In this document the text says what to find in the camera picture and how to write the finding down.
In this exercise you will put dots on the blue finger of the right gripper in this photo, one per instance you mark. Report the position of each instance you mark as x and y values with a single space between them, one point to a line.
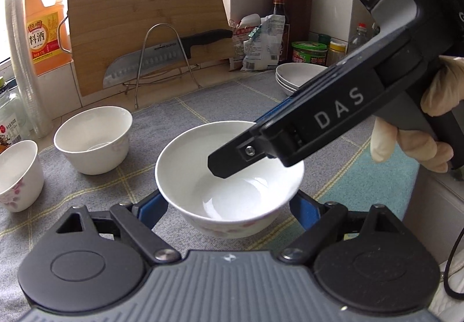
239 153

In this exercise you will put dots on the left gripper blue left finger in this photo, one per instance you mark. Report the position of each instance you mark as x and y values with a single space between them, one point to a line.
150 209

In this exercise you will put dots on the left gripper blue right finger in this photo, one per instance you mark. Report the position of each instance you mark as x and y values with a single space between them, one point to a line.
306 210

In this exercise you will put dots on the white bowl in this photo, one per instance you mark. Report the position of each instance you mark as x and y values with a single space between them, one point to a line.
235 207
22 178
95 141

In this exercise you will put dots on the white plate with stain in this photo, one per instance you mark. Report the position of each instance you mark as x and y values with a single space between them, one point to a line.
295 75

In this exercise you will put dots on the gloved right hand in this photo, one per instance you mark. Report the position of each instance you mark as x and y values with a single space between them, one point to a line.
445 92

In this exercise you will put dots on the clear bottle red cap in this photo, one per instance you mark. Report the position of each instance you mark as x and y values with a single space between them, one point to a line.
359 39

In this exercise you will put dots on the white salt bag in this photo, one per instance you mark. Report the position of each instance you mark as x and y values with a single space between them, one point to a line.
261 51

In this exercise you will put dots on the yellow lid spice jar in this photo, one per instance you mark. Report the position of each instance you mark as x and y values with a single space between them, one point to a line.
336 52

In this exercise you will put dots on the green cap jar behind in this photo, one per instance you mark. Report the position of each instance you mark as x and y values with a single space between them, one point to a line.
324 39

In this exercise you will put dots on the green lidded sauce tub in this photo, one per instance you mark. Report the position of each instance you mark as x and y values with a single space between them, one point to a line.
309 52

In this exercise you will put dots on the wooden knife block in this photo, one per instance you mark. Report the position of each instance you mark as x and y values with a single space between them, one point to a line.
299 14

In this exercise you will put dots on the red white seasoning bag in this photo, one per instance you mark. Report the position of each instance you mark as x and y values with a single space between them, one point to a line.
241 30

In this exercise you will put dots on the dark soy sauce bottle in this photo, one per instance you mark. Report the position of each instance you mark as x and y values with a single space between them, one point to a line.
279 11

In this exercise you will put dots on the glass jar green lid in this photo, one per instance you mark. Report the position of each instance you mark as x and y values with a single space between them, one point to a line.
13 118

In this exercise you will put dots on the bamboo cutting board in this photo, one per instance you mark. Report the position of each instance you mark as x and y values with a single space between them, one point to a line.
103 30

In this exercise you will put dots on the orange cooking wine jug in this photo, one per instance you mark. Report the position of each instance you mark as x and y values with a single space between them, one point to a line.
47 34

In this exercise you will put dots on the tall plastic cup stack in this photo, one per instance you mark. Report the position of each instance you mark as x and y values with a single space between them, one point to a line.
23 68

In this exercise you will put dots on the metal wire rack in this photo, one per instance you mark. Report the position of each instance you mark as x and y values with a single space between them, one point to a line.
137 83

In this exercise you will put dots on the black handled kitchen knife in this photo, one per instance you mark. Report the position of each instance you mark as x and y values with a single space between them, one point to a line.
125 68

